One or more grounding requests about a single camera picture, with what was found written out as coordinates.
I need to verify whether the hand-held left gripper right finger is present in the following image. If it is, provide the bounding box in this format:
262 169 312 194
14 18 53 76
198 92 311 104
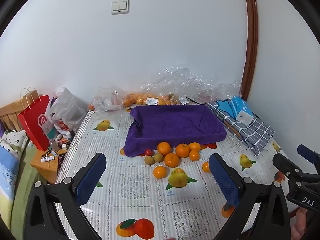
209 153 292 240

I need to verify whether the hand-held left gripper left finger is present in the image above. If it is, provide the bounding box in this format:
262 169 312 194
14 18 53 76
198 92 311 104
24 152 107 240

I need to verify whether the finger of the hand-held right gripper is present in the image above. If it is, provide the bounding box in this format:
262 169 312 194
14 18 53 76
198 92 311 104
297 144 320 174
272 153 305 182

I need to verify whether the purple towel-lined tray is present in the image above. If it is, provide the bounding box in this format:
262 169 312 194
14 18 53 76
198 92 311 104
124 105 227 158

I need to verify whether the person's right hand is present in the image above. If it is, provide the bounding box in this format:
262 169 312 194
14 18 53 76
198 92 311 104
292 206 312 240

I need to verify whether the black flat packet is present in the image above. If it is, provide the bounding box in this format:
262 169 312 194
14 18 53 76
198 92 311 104
57 152 68 173

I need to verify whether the grey checkered cloth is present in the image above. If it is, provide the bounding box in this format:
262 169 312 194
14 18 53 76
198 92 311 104
206 102 276 156

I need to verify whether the wooden nightstand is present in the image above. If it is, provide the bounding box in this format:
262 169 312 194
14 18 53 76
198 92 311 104
30 142 69 185

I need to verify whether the large orange with stem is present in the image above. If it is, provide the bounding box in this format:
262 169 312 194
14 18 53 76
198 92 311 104
175 143 190 159

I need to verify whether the fruit-printed plastic tablecloth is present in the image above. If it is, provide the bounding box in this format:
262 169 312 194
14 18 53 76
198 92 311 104
54 109 288 240

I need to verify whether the white small card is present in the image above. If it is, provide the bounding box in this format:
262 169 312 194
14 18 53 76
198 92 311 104
236 112 254 125

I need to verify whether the green blanket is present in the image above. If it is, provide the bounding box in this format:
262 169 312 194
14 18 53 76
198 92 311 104
9 144 48 232

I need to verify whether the white plastic shopping bag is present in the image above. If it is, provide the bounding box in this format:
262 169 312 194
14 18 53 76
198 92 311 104
46 87 88 141

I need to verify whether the blue paper sheet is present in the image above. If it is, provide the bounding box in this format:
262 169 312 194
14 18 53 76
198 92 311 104
215 100 237 117

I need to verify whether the blue cardboard box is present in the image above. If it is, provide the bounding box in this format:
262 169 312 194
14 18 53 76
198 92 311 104
229 95 254 121

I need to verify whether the red paper bag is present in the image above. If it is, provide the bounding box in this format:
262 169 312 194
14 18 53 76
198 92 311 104
17 87 52 152

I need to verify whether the small clear plastic bag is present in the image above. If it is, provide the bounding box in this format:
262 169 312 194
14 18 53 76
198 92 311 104
91 84 126 112

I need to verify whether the blue printed blanket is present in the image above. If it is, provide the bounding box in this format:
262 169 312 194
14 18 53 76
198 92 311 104
0 146 21 201

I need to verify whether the white patterned pillow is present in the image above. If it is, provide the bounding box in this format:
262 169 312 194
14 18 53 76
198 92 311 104
0 129 29 156

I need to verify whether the pile of bagged oranges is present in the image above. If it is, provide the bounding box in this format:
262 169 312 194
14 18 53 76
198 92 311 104
123 92 191 107

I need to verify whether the large clear plastic bag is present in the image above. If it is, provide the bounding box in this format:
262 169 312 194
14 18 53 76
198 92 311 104
139 64 243 106

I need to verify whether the wooden headboard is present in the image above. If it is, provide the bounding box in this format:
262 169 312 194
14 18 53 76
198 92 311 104
0 89 41 133

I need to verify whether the black cable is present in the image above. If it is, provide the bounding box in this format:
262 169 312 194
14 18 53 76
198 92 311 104
186 98 208 105

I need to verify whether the brown wooden door frame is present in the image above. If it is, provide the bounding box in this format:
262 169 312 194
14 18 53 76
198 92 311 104
241 0 259 103

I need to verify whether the white wall light switch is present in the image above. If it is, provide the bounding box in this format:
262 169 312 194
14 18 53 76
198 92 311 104
111 0 130 15

